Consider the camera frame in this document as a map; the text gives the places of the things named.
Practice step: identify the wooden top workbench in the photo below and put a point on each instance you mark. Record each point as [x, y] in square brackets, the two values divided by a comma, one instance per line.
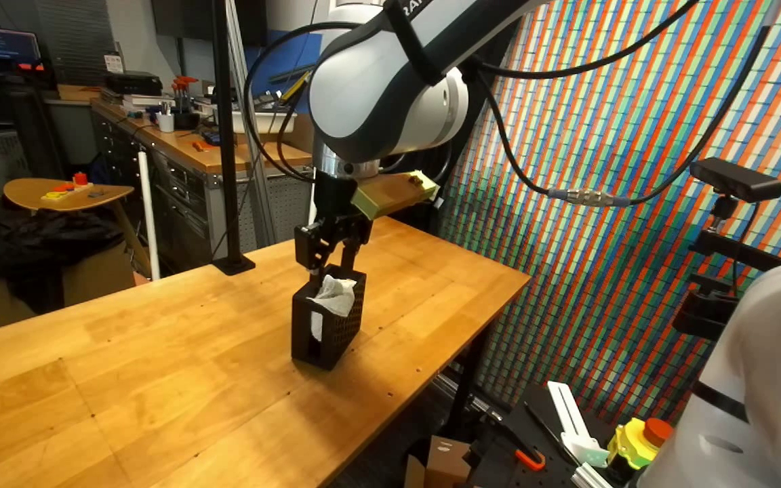
[176, 144]

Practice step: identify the round wooden stool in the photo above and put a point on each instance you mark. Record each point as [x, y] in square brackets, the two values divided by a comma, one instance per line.
[106, 197]

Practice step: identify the small cardboard box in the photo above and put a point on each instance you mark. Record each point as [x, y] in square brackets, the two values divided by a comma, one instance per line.
[446, 461]

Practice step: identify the grey metal post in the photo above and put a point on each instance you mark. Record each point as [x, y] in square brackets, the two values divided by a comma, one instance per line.
[262, 200]

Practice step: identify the black perforated box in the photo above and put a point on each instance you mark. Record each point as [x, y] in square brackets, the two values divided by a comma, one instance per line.
[338, 348]

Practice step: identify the yellow red emergency stop button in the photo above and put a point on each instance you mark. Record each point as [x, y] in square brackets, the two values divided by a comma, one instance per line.
[630, 445]

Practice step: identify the black bag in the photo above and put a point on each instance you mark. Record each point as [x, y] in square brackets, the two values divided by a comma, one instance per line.
[38, 245]

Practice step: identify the short white pole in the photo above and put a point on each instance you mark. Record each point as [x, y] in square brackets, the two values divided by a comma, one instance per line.
[146, 217]

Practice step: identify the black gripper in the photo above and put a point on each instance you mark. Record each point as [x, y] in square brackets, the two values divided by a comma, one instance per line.
[339, 203]

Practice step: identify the white aluminium rail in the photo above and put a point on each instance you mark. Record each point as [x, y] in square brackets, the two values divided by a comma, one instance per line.
[567, 410]

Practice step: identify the large cardboard box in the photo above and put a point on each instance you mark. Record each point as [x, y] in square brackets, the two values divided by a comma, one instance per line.
[100, 273]

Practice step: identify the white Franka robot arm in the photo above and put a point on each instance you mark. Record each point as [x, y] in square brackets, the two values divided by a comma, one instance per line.
[380, 98]

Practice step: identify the colourful striped backdrop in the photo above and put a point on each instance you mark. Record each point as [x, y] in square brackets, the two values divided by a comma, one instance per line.
[607, 273]

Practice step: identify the red yellow toy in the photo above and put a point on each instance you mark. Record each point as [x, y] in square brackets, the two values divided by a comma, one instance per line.
[68, 188]

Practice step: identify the white plastic bin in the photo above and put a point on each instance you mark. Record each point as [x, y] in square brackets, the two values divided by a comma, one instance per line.
[278, 123]

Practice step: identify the black camera stand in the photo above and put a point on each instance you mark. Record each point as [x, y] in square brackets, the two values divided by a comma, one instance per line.
[705, 312]

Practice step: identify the white bottle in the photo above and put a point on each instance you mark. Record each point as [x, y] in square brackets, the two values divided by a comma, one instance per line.
[167, 121]

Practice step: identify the black vertical pole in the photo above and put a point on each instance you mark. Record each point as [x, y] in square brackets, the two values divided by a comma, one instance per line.
[226, 137]

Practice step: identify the black exterior camera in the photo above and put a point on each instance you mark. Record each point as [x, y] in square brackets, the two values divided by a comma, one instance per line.
[732, 181]

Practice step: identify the black table leg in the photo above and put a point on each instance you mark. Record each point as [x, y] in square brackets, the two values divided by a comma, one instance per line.
[468, 388]

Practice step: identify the black device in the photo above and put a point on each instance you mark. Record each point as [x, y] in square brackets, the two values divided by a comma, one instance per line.
[133, 82]

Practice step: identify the yellow-green wrist camera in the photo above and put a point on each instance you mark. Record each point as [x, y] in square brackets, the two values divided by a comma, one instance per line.
[393, 194]

